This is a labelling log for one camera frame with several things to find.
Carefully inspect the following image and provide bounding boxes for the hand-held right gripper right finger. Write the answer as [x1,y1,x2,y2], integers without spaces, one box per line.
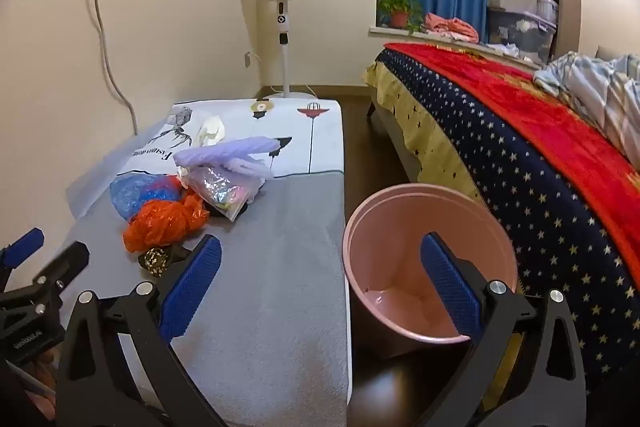
[415,232,587,427]

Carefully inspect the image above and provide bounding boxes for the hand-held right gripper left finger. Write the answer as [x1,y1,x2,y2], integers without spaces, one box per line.
[56,234,226,427]

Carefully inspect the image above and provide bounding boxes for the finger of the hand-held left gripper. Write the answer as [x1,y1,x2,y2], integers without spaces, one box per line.
[0,228,45,280]
[30,241,91,303]

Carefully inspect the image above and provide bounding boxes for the black foil wrapper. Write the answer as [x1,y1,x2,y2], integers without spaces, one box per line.
[138,246,186,278]

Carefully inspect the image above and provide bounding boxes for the pink plastic bin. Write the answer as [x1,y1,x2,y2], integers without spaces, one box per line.
[342,183,518,348]

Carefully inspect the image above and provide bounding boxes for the orange plastic bag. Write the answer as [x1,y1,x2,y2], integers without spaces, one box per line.
[123,192,211,254]

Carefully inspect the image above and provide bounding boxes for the blue plastic bag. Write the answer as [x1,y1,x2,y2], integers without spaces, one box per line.
[110,172,183,220]

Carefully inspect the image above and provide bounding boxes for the clear zip bag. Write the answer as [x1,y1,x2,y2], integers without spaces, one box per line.
[185,164,264,223]

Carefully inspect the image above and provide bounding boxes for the purple foam wrap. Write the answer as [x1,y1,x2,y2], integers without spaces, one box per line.
[172,134,279,180]

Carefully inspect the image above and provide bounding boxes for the ironing board with printed cover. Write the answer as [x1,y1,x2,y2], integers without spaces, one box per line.
[50,98,353,427]

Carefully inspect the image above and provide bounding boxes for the yellow bed skirt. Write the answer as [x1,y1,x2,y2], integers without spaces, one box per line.
[364,62,481,202]

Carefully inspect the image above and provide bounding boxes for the blue striped quilt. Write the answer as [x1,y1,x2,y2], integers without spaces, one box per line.
[534,52,640,160]

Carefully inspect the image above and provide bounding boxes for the pink folded clothes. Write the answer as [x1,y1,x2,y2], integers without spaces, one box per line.
[424,13,480,42]

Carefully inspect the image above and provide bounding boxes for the clear storage box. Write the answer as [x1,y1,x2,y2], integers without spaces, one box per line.
[486,7,557,64]

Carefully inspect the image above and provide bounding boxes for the grey headboard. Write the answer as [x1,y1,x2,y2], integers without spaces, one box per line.
[595,44,632,60]

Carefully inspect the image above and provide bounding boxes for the potted green plant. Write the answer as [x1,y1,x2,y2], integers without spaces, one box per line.
[377,0,426,32]

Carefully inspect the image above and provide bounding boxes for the small white storage box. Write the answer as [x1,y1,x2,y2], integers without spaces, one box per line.
[537,0,559,25]

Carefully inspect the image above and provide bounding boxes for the grey bed frame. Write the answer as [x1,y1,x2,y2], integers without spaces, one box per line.
[369,102,426,182]

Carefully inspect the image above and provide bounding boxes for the grey wall cable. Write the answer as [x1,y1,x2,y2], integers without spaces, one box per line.
[87,0,139,135]

